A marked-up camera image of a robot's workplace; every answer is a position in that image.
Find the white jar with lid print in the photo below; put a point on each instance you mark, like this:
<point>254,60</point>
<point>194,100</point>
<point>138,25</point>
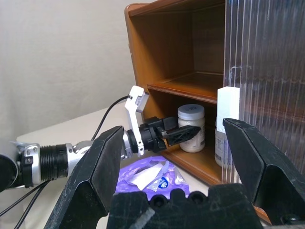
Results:
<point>190,114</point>

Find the white jar blue checker label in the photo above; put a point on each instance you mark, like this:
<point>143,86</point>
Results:
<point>220,148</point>

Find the ribbed clear sliding door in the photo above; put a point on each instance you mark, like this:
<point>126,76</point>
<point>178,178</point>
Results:
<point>274,71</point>

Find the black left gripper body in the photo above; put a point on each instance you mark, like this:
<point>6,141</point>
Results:
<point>150,136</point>

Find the wooden cabinet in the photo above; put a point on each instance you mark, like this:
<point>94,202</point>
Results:
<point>166,47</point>

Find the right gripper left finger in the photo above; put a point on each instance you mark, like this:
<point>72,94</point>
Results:
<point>95,171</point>

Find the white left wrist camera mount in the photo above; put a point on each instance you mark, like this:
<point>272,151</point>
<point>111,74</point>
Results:
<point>133,112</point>

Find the purple tissue pack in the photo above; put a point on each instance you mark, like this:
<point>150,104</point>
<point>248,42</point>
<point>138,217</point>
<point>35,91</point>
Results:
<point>133,171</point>

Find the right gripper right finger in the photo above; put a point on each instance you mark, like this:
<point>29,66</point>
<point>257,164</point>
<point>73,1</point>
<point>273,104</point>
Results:
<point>274,186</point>

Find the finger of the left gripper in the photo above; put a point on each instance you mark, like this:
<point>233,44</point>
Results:
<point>171,122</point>
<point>183,134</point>

